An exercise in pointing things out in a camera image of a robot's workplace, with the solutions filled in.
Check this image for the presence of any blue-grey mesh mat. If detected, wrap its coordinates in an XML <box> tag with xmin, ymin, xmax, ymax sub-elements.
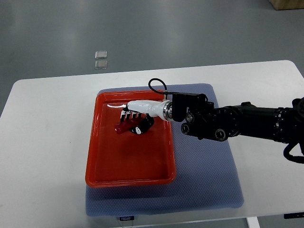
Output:
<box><xmin>85</xmin><ymin>86</ymin><xmax>244</xmax><ymax>217</ymax></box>

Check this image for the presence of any black table label tag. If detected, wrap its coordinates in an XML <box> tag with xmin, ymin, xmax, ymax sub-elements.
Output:
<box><xmin>119</xmin><ymin>216</ymin><xmax>135</xmax><ymax>221</ymax></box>

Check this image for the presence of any white table leg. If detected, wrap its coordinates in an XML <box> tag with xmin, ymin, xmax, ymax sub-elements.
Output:
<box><xmin>246</xmin><ymin>217</ymin><xmax>260</xmax><ymax>228</ymax></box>

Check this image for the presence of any red pepper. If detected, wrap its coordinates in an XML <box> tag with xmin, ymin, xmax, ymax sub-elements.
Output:
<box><xmin>114</xmin><ymin>119</ymin><xmax>140</xmax><ymax>134</ymax></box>

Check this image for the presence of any black cable loop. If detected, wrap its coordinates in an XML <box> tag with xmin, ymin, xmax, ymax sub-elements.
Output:
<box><xmin>148</xmin><ymin>78</ymin><xmax>170</xmax><ymax>100</ymax></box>

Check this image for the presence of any upper silver floor plate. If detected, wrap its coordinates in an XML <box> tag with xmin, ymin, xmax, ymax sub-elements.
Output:
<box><xmin>95</xmin><ymin>50</ymin><xmax>107</xmax><ymax>59</ymax></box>

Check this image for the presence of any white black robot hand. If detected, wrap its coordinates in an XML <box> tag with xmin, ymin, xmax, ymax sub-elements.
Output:
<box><xmin>120</xmin><ymin>100</ymin><xmax>171</xmax><ymax>134</ymax></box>

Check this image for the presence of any cardboard box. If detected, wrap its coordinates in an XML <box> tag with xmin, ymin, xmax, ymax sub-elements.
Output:
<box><xmin>269</xmin><ymin>0</ymin><xmax>304</xmax><ymax>10</ymax></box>

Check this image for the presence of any red plastic tray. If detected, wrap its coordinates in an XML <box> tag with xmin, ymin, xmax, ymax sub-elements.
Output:
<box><xmin>85</xmin><ymin>90</ymin><xmax>176</xmax><ymax>188</ymax></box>

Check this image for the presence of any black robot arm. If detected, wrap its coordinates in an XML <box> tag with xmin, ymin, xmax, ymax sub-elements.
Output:
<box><xmin>115</xmin><ymin>93</ymin><xmax>304</xmax><ymax>164</ymax></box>

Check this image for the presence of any black table control panel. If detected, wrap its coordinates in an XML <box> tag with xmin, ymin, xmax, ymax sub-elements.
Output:
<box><xmin>284</xmin><ymin>212</ymin><xmax>304</xmax><ymax>219</ymax></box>

